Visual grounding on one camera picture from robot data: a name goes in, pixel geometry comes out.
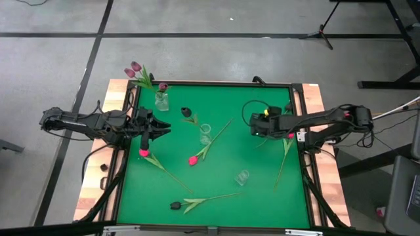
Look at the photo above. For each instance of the pink artificial tulip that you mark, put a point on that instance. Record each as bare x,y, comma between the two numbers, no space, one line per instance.
286,145
193,160
143,152

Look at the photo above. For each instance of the ribbed clear glass vase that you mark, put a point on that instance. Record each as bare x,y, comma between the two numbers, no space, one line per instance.
242,178

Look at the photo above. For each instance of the maroon artificial tulip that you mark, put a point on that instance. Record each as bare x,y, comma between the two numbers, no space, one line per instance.
163,86
136,66
130,72

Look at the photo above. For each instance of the green table mat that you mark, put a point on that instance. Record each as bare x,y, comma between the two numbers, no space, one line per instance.
183,177

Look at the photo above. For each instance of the black table clamp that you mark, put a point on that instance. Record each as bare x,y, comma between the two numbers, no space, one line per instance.
259,79

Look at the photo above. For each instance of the black table frame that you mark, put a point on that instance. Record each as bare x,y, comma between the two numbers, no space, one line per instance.
213,84

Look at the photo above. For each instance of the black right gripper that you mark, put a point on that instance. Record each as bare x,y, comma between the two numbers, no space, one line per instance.
264,124

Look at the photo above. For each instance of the black desk frame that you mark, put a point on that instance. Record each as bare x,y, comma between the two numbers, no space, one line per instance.
387,84

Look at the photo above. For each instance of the dark keypad device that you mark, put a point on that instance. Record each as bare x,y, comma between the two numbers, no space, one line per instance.
415,200

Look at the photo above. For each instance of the tall clear glass vase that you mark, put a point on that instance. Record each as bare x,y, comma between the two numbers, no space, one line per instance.
205,136

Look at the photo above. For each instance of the textured glass vase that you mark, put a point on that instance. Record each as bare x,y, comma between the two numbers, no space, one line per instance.
162,103

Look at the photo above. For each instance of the small pink object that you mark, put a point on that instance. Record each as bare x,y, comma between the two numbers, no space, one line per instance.
380,211

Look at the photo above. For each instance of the white rod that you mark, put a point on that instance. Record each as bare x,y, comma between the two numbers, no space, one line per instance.
397,109

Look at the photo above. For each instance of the silver metal bracket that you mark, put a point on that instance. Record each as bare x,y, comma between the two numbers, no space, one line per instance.
121,227
303,232

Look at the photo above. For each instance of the black support strut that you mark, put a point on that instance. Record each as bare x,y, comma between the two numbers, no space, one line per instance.
105,196
323,203

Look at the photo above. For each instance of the black desk leg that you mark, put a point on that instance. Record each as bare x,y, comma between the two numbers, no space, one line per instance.
367,162

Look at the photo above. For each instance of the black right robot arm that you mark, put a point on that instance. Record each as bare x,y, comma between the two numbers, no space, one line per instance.
315,118

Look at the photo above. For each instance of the black tripod stand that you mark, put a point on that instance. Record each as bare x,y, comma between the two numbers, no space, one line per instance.
321,32

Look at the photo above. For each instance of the grey cabinet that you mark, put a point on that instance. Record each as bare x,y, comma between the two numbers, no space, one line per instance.
398,196

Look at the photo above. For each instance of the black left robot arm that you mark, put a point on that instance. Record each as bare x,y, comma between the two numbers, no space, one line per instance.
78,124

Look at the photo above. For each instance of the grey floor object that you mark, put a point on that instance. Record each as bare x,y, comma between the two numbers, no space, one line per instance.
10,145

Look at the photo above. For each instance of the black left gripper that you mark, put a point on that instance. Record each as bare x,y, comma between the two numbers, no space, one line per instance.
142,126

